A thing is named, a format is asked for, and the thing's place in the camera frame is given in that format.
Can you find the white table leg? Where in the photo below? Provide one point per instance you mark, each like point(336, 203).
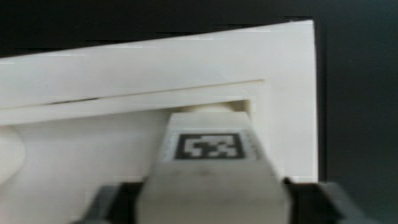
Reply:
point(212, 185)

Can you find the white square table top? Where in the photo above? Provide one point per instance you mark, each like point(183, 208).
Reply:
point(88, 100)

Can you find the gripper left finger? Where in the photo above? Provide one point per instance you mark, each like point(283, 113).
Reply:
point(112, 208)

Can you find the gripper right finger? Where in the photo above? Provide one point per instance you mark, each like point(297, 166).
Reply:
point(322, 205)

